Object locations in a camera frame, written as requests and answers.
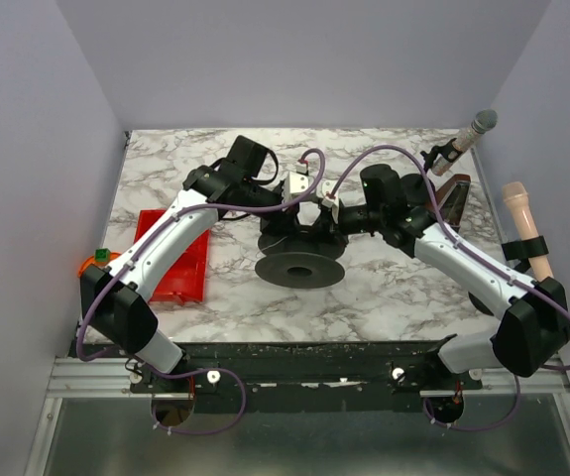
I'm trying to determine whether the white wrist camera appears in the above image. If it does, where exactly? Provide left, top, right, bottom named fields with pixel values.
left=315, top=179, right=341, bottom=224
left=283, top=172, right=311, bottom=202

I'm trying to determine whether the green toy brick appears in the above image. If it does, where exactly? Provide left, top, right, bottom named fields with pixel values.
left=94, top=248, right=111, bottom=263

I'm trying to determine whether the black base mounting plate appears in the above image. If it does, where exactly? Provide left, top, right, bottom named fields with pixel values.
left=68, top=340, right=484, bottom=414

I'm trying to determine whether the brown wooden metronome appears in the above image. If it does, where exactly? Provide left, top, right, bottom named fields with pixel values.
left=435, top=174, right=471, bottom=232

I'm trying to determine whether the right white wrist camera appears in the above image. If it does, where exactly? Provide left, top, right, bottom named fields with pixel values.
left=315, top=179, right=341, bottom=224

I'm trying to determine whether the grey silver microphone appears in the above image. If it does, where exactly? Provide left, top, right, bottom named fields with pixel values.
left=430, top=109, right=499, bottom=177

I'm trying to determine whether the black filament spool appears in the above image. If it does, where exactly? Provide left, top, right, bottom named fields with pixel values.
left=255, top=225, right=349, bottom=290

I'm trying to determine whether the red plastic bin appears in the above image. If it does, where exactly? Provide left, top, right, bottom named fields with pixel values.
left=138, top=231, right=210, bottom=304

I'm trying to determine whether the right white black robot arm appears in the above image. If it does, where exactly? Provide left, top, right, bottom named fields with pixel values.
left=351, top=165, right=570, bottom=377

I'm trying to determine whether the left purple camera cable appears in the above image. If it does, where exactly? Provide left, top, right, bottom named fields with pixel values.
left=75, top=148, right=326, bottom=437

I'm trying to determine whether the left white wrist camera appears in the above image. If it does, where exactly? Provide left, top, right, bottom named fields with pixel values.
left=283, top=172, right=311, bottom=202

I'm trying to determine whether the pink beige microphone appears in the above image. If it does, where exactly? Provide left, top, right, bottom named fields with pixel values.
left=502, top=181, right=553, bottom=282

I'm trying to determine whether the orange toy brick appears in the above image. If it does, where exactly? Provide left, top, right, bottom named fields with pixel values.
left=77, top=251, right=120, bottom=277

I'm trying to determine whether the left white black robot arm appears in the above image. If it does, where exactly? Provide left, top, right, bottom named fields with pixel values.
left=76, top=136, right=317, bottom=374

